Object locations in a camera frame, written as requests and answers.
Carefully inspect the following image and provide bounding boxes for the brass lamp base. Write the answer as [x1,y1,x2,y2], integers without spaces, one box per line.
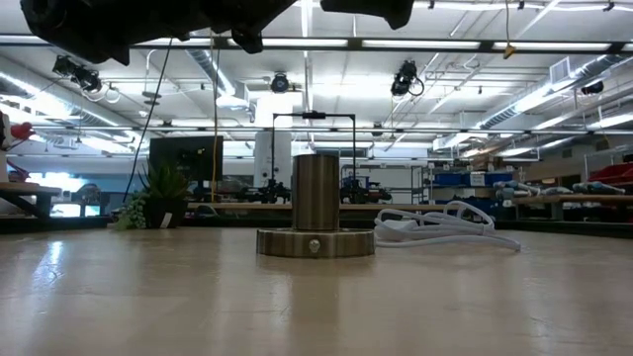
[255,153,376,259]

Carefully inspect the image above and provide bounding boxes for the black gantry frame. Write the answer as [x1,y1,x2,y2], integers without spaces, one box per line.
[270,111,357,179]

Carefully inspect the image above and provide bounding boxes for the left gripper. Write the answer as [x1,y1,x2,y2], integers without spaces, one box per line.
[147,0,298,54]

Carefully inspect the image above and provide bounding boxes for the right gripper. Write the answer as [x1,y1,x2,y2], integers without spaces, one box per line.
[319,0,415,30]

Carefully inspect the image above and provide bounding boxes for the yellow hanging plug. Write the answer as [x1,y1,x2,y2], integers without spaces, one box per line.
[501,0,518,61]

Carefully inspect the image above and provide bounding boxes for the long wooden workbench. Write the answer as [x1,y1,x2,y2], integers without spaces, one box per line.
[186,201,464,215]

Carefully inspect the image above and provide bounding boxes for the white ceiling air vent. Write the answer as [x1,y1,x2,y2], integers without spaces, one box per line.
[549,55,573,86]

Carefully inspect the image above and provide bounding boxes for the black hanging cable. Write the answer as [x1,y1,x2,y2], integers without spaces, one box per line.
[121,38,174,205]

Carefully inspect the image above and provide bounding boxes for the wooden table with grey legs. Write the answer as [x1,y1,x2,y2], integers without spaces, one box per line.
[511,193,633,222]

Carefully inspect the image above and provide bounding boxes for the white pillar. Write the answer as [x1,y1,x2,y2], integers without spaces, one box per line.
[253,93,293,189]

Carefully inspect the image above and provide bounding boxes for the blue storage bin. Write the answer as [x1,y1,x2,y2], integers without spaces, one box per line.
[433,170,515,188]

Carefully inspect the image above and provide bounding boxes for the black aluminium table frame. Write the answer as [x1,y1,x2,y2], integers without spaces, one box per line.
[0,216,633,239]

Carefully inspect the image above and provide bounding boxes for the potted green plant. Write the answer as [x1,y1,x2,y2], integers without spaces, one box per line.
[109,160,192,231]

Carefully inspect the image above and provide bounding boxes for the red storage bin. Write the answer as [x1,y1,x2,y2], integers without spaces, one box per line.
[587,161,633,187]

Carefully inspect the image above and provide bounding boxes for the black computer monitor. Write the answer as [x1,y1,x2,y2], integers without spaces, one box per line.
[148,135,225,183]

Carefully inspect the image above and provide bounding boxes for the black ceiling-mounted camera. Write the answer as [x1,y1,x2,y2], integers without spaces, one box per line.
[270,72,291,95]
[390,59,425,98]
[51,53,104,94]

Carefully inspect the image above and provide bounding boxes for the white power cord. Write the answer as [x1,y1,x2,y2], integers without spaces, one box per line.
[374,200,522,253]

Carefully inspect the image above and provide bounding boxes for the wooden table with black legs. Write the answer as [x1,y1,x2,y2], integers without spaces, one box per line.
[0,180,63,220]

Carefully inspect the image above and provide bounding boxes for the black overhead light bar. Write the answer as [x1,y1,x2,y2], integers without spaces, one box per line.
[0,33,633,55]

